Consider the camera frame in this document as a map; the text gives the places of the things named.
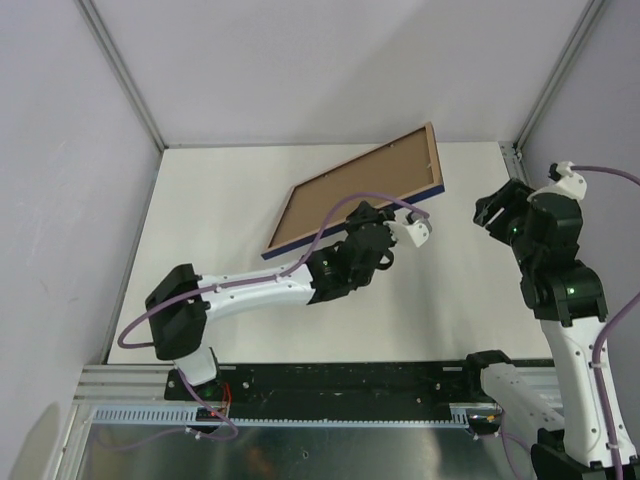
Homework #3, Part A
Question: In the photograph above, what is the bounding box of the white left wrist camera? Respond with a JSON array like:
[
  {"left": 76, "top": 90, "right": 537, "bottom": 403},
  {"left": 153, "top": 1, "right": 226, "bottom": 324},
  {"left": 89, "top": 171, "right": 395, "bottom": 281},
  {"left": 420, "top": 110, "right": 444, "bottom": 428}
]
[{"left": 386, "top": 213, "right": 432, "bottom": 248}]

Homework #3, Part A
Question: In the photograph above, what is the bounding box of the right side aluminium rail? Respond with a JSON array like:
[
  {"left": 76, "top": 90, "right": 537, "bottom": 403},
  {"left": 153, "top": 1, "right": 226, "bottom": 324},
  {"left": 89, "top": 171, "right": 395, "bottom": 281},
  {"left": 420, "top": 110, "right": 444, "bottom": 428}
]
[{"left": 498, "top": 141, "right": 530, "bottom": 185}]

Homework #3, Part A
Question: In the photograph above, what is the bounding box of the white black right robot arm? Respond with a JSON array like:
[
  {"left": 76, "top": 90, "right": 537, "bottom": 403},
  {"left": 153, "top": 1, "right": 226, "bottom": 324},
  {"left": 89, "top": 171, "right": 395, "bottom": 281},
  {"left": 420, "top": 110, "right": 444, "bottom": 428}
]
[{"left": 461, "top": 179, "right": 639, "bottom": 479}]

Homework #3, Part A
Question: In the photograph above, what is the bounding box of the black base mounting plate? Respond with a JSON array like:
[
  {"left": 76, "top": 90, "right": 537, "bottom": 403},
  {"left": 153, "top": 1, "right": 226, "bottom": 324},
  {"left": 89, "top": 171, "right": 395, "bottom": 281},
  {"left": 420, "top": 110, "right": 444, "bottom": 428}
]
[{"left": 195, "top": 361, "right": 492, "bottom": 422}]

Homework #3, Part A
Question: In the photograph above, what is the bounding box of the grey slotted cable duct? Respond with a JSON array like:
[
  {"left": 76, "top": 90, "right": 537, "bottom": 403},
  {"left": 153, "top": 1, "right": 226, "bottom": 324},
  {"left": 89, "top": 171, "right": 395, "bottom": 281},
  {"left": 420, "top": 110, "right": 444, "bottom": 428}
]
[{"left": 93, "top": 405, "right": 500, "bottom": 429}]

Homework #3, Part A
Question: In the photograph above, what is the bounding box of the aluminium rail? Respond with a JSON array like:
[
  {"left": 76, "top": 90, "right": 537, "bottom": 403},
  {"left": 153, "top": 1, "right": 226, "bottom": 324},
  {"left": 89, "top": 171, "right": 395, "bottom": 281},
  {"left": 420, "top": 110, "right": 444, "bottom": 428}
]
[
  {"left": 73, "top": 365, "right": 562, "bottom": 408},
  {"left": 498, "top": 141, "right": 530, "bottom": 185}
]

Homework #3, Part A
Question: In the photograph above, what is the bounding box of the aluminium corner post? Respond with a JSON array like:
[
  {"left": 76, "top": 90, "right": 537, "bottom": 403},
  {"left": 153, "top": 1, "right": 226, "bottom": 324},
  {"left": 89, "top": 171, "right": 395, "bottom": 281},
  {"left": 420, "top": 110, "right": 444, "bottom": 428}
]
[
  {"left": 513, "top": 0, "right": 610, "bottom": 151},
  {"left": 74, "top": 0, "right": 167, "bottom": 153}
]

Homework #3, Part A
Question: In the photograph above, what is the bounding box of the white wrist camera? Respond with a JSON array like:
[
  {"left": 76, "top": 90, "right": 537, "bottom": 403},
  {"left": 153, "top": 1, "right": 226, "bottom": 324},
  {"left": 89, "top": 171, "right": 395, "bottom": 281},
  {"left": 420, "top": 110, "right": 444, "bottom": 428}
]
[
  {"left": 547, "top": 161, "right": 587, "bottom": 201},
  {"left": 386, "top": 213, "right": 432, "bottom": 248}
]

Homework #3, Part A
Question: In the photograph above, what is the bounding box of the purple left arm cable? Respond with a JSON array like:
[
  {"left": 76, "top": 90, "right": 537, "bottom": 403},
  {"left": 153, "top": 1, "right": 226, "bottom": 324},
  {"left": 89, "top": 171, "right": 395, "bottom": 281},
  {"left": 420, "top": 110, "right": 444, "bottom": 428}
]
[{"left": 94, "top": 192, "right": 431, "bottom": 454}]

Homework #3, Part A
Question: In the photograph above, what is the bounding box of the brown cardboard backing board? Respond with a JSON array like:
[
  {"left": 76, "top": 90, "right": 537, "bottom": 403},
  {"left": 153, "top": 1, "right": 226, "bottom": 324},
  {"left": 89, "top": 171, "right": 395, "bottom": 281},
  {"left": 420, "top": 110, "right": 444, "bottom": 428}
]
[{"left": 272, "top": 128, "right": 437, "bottom": 249}]

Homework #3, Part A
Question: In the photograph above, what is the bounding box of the wooden picture frame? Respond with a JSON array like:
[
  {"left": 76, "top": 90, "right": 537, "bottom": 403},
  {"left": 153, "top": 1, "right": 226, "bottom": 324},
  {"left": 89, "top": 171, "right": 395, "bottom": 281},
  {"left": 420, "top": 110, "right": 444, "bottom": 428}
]
[{"left": 261, "top": 121, "right": 446, "bottom": 262}]

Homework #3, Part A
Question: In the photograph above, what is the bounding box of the aluminium front rail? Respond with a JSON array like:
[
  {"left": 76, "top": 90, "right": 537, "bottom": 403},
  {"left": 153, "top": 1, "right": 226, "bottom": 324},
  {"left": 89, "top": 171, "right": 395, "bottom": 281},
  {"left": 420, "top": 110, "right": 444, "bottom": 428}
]
[{"left": 73, "top": 365, "right": 562, "bottom": 408}]

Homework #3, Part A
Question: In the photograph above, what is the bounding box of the left aluminium corner post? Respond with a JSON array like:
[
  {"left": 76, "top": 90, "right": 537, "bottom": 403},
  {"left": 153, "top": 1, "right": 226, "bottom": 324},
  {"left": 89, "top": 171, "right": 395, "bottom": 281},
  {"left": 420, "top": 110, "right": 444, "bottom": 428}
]
[{"left": 74, "top": 0, "right": 167, "bottom": 153}]

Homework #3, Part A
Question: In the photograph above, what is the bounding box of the right aluminium corner post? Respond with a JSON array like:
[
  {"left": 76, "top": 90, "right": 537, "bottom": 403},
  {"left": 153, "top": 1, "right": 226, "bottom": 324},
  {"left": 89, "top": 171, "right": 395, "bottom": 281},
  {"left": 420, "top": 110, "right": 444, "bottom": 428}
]
[{"left": 513, "top": 0, "right": 610, "bottom": 151}]

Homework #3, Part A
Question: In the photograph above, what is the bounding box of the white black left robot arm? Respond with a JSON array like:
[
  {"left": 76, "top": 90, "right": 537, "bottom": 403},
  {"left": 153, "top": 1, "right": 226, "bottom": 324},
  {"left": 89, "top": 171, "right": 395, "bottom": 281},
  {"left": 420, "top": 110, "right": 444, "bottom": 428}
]
[{"left": 145, "top": 201, "right": 396, "bottom": 400}]

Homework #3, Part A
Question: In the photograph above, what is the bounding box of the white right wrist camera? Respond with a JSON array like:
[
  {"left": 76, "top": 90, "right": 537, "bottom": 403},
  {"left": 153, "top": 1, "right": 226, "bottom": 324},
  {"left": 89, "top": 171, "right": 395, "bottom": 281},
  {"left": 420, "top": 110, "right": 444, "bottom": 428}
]
[{"left": 547, "top": 161, "right": 587, "bottom": 201}]

